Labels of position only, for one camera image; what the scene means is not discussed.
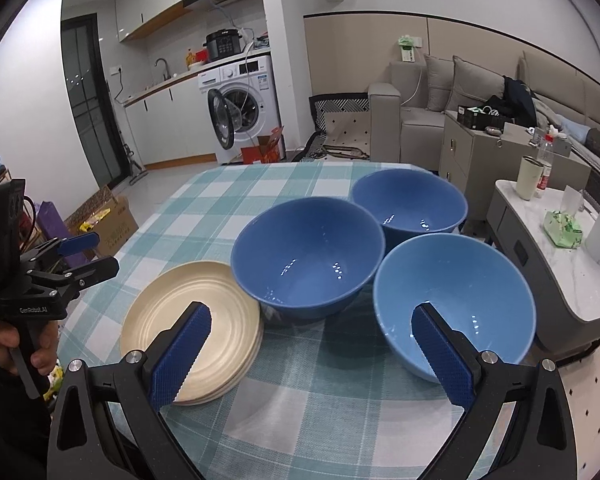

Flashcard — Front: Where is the cardboard box with snacks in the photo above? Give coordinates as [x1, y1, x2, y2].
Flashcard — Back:
[65, 186, 138, 260]

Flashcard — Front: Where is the red cardboard box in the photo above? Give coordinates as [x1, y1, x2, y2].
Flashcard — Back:
[242, 127, 286, 165]

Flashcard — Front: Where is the grey bedside cabinet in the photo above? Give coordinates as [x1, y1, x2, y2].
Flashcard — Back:
[438, 109, 592, 212]

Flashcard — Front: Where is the small blue bowl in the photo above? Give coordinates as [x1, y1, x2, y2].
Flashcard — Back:
[350, 169, 468, 252]

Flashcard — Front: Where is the grey sofa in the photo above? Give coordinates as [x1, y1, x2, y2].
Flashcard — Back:
[367, 50, 600, 171]

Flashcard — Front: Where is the green tissue pack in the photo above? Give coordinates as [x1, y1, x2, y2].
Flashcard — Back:
[543, 210, 583, 249]

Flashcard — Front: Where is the black box on cabinet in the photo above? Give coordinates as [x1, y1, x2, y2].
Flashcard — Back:
[457, 105, 506, 131]

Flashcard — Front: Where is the large dark blue bowl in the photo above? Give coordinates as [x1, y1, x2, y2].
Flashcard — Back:
[230, 196, 386, 321]

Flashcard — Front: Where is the black patterned floor mat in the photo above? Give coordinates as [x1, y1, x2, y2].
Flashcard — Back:
[292, 92, 370, 162]

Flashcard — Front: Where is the white kitchen cabinet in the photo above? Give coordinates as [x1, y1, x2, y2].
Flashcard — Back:
[125, 77, 216, 167]

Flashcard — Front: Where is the near light blue bowl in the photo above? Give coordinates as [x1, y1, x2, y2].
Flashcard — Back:
[373, 233, 536, 384]

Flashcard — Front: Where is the white marble side table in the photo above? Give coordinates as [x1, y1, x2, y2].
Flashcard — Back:
[486, 180, 600, 360]

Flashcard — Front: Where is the beige plate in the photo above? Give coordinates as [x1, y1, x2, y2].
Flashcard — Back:
[120, 261, 263, 408]
[174, 327, 264, 406]

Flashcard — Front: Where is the black rice cooker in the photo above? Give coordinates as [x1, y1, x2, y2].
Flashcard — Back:
[204, 28, 245, 62]

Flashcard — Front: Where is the clear plastic bottle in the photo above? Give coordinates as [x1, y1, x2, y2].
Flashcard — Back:
[536, 133, 554, 193]

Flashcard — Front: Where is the cream tumbler cup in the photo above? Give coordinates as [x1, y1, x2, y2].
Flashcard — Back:
[515, 155, 544, 200]

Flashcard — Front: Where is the person's left hand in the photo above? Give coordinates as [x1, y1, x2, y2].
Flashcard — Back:
[0, 321, 59, 376]

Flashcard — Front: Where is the black glass door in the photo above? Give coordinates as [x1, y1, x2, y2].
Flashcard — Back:
[60, 14, 129, 188]

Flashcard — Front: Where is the kitchen faucet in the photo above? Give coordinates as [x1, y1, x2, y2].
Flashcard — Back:
[155, 58, 171, 81]

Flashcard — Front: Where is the white washing machine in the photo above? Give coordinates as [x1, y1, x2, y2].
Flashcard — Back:
[197, 51, 282, 165]

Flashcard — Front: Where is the purple bag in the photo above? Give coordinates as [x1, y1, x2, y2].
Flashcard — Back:
[36, 202, 88, 268]

